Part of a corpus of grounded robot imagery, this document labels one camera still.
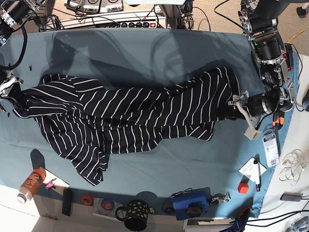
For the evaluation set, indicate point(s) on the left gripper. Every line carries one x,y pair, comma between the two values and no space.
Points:
256,108

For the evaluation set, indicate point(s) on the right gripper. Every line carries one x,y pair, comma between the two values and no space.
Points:
7,82

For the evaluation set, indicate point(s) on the navy white striped t-shirt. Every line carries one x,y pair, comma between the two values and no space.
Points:
85,123

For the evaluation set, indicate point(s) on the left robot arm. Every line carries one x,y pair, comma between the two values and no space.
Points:
259,19

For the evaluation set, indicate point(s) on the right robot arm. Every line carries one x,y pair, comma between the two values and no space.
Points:
13,16

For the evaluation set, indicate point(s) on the orange black utility knife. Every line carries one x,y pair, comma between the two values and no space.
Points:
278,119

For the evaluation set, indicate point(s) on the orange black clamp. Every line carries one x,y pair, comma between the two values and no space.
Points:
289,56

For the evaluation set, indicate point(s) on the black white marker pen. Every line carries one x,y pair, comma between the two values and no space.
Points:
257,174

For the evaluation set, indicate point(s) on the white paper card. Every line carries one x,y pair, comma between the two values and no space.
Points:
248,169

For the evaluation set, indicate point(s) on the teal tablecloth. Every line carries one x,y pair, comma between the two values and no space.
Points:
140,58

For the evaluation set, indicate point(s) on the red cube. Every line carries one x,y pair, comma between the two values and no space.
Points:
243,188

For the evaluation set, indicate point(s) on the grey adapter box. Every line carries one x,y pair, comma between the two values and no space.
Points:
291,197

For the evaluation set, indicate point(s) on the metal keyring carabiner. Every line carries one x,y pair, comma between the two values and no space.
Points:
220,199

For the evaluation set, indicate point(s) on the pink small figurine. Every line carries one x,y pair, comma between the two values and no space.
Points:
50,184

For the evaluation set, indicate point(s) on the white paper sheet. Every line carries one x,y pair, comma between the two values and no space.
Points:
51,178

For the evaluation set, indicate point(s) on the white power strip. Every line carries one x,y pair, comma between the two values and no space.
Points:
127,24

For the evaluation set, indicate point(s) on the black remote control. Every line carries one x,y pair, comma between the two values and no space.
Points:
67,201

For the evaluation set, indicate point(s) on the red tape roll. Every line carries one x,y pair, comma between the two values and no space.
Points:
87,200

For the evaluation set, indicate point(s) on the purple tape roll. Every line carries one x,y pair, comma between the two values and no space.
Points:
107,204

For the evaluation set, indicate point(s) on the black mug yellow pattern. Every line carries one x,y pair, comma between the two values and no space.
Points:
134,216

